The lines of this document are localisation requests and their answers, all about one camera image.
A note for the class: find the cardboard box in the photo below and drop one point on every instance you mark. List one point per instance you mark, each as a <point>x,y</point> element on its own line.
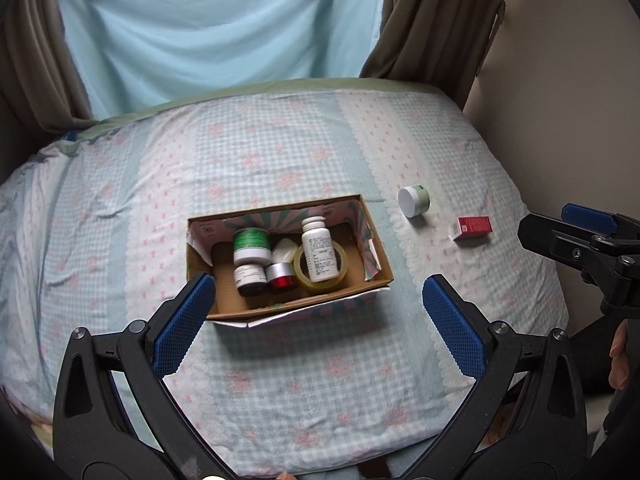
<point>356,266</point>

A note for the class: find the white jar with green label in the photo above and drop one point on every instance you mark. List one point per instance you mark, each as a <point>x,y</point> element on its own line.
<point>251,245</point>

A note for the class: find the small dark jar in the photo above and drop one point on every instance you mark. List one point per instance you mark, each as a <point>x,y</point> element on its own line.
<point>250,280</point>

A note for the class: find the pale green jar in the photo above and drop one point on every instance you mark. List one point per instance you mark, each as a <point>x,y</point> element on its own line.
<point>412,202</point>

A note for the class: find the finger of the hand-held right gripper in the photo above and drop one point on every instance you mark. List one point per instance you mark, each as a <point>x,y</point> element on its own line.
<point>590,217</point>
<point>555,240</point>

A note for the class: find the brown curtain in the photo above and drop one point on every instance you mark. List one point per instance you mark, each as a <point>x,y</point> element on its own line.
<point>435,25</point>
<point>40,60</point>

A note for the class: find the checked floral bed sheet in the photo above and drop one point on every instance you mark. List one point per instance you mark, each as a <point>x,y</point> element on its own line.
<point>300,135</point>

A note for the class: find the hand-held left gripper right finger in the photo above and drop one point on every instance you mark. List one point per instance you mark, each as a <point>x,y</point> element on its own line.
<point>455,325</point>

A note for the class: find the person's right hand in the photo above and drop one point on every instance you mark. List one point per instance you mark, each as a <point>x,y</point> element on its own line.
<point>625,360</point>

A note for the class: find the printed blanket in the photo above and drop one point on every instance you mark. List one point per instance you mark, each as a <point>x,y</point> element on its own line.
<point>30,425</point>

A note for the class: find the white pill bottle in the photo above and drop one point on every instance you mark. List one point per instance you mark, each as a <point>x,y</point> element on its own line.
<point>318,255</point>

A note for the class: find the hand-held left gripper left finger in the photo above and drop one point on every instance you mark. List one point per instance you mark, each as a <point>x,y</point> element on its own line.
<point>182,325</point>

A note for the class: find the red jar with silver lid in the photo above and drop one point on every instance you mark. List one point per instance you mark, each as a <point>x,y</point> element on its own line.
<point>281,280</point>

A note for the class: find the light blue hanging cloth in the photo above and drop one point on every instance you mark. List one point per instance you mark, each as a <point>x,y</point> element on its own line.
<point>225,25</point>

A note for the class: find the small red carton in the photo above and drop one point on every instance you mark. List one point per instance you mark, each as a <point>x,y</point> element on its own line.
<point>475,225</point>

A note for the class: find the pale green mattress sheet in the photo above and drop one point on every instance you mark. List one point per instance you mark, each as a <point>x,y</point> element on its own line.
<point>390,84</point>

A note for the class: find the clear tape roll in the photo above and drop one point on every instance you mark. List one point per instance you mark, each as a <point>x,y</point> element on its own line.
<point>320,288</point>

